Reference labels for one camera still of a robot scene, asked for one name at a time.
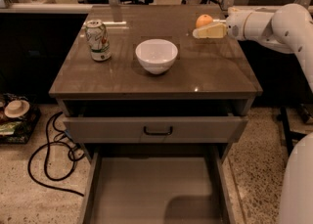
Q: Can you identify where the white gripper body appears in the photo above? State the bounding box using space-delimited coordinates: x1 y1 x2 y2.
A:
226 7 253 41

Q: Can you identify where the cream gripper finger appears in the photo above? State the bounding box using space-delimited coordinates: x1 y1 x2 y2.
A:
193 22 227 39

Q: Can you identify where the orange fruit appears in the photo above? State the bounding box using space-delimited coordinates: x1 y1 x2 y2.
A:
196 15 213 28

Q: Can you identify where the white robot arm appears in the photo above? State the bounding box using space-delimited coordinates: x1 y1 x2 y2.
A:
193 3 313 224

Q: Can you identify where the grey drawer cabinet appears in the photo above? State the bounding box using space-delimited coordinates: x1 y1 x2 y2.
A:
50 5 262 157

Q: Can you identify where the grey top drawer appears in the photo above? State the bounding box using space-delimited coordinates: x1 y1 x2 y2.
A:
65 100 247 144

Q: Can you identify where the grey open middle drawer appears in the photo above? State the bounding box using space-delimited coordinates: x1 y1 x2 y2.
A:
77 145 236 224

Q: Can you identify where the white ceramic bowl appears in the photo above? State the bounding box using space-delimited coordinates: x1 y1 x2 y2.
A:
135 39 178 74

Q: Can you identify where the green white soda can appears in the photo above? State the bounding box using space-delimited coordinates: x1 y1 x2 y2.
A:
85 20 112 62

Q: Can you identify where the black stand with wheel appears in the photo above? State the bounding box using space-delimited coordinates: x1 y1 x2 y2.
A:
277 107 305 155

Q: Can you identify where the beige hat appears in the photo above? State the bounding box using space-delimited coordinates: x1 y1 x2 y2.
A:
4 100 30 118

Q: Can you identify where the black drawer handle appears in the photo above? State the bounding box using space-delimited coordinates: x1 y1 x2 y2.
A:
143 126 173 136

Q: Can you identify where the black floor cable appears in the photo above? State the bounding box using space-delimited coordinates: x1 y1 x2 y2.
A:
26 112 86 198

